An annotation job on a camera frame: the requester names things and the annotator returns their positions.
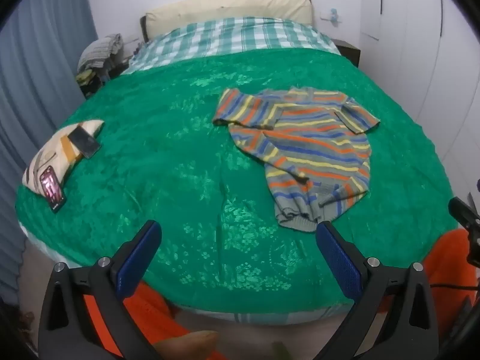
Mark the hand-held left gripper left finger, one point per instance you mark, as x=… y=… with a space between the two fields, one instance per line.
x=138 y=255

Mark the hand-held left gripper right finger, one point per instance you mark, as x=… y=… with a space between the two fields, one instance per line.
x=337 y=262

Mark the striped knit sweater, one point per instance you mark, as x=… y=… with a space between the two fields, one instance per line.
x=311 y=146

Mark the pile of clothes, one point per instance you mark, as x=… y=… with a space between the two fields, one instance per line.
x=99 y=50

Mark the person's orange garment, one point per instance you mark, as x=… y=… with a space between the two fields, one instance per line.
x=450 y=258

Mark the green plush blanket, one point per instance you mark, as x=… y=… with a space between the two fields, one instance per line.
x=168 y=157

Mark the smartphone with pink screen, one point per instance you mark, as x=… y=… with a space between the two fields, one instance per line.
x=52 y=189

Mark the black smartphone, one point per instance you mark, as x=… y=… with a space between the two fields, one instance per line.
x=85 y=141

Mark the patterned cream pillow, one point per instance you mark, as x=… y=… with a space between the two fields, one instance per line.
x=45 y=157

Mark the white wardrobe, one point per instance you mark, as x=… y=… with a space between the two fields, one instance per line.
x=412 y=45

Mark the dark wooden nightstand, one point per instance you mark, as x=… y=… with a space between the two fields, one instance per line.
x=348 y=50

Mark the blue-grey curtain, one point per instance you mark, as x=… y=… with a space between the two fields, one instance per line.
x=37 y=63

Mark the green checked bed sheet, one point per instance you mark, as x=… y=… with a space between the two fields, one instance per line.
x=232 y=35

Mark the blue wall fixture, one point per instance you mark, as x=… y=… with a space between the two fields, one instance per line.
x=333 y=15

